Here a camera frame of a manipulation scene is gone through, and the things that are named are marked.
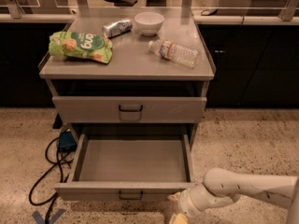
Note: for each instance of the blue power box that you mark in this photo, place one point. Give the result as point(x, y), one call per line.
point(66, 142)

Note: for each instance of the grey drawer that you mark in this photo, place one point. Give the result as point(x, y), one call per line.
point(92, 109)
point(129, 168)

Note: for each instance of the clear plastic water bottle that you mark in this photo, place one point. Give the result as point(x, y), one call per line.
point(174, 52)

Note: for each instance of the grey drawer cabinet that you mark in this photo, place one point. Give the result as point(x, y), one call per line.
point(135, 72)

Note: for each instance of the white bowl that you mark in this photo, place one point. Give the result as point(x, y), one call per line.
point(149, 23)

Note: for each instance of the green snack bag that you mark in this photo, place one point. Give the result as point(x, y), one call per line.
point(81, 45)

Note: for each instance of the silver soda can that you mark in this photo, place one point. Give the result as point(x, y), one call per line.
point(116, 28)

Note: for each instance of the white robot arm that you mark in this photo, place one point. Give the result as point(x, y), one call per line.
point(221, 188)

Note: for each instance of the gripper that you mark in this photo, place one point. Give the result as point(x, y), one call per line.
point(183, 203)

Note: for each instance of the black chair seat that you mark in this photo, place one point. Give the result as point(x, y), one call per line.
point(122, 3)

